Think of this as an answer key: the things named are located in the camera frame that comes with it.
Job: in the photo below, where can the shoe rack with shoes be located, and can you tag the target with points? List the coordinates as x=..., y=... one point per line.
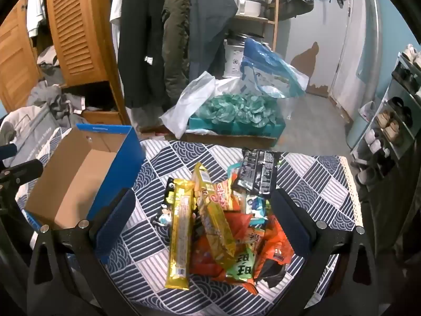
x=388, y=126

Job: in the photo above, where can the wooden shelf rack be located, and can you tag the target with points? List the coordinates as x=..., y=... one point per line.
x=275, y=13

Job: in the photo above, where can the pile of teal packets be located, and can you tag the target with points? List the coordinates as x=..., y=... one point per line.
x=243, y=108

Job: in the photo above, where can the white bucket metal lid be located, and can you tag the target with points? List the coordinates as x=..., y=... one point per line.
x=233, y=59

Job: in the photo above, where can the blue-grey hanging coat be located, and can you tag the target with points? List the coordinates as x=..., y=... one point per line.
x=210, y=16

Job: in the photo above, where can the crumpled grey white clothes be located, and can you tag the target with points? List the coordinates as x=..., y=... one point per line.
x=47, y=61

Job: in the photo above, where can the white fleece garment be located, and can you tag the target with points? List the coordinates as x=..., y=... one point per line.
x=16, y=121

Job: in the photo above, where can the blue cardboard box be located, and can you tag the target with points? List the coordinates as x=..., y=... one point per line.
x=75, y=184

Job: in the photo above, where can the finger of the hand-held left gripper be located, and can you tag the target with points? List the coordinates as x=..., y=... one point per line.
x=7, y=151
x=24, y=171

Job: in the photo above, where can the black snack packet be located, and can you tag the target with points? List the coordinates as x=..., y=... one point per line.
x=256, y=171

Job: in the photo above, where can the white plastic bag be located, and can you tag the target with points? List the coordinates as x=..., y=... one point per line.
x=194, y=98

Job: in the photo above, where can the wooden wardrobe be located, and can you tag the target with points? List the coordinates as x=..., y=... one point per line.
x=115, y=105

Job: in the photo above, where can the orange packet green label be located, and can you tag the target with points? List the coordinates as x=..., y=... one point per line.
x=243, y=266

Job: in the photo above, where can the orange packet black lettering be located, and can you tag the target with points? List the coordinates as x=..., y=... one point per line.
x=276, y=247

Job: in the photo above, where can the small teal snack packet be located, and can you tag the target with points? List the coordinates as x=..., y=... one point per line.
x=256, y=207

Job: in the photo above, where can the white hanging shirt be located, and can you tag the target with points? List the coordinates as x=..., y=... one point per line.
x=115, y=6
x=35, y=10

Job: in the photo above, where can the orange packet white lettering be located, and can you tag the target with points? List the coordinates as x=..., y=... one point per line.
x=227, y=197

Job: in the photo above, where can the blue plastic bag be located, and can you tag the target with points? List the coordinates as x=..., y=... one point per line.
x=263, y=59

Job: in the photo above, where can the small teal orange packet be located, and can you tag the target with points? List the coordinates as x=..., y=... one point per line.
x=235, y=172

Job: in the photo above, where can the wooden wardrobe drawer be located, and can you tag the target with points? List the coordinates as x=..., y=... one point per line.
x=102, y=117

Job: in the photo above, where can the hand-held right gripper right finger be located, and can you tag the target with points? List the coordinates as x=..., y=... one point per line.
x=291, y=225

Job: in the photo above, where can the black hanging coat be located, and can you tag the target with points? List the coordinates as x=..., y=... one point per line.
x=141, y=39

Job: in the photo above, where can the white door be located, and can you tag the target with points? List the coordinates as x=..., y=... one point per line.
x=358, y=56

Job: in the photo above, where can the yellow patterned snack packet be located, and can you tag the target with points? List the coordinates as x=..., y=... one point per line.
x=213, y=223

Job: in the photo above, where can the dark cartoon snack packet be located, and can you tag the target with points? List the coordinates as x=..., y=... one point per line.
x=162, y=217

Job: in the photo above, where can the plain orange snack packet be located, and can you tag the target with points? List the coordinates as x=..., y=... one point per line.
x=240, y=227

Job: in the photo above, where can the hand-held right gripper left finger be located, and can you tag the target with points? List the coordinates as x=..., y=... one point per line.
x=115, y=219

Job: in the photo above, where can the red snack packet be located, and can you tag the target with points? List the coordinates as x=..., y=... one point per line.
x=204, y=256

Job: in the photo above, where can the long yellow snack packet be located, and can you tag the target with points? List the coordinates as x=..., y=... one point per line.
x=180, y=237

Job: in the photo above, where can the dark olive jacket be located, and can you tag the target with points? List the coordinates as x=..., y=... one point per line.
x=394, y=210

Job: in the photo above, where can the olive hanging coat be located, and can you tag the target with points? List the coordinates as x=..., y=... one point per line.
x=176, y=39

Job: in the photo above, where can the white pot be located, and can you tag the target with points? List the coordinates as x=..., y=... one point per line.
x=248, y=6

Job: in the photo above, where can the grey shoe rack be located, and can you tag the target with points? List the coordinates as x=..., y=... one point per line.
x=394, y=151

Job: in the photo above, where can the grey laundry bag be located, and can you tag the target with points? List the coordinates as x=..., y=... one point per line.
x=39, y=135

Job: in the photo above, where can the grey clothes pile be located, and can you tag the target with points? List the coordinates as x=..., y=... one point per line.
x=52, y=100

